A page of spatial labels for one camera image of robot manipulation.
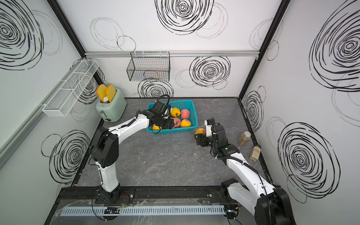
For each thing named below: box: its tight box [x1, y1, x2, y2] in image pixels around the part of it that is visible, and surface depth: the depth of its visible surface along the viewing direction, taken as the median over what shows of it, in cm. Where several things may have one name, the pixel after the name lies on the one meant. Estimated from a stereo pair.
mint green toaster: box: [95, 90, 128, 123], surface depth 99 cm
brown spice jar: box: [237, 130, 252, 147], surface depth 89 cm
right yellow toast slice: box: [106, 84, 117, 103], surface depth 98 cm
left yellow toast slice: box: [96, 83, 108, 102], surface depth 97 cm
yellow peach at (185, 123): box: [180, 119, 192, 128], surface depth 99 cm
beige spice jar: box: [249, 144, 262, 162], surface depth 88 cm
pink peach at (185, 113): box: [180, 108, 190, 120], surface depth 104 cm
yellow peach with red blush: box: [195, 127, 207, 135], surface depth 95 cm
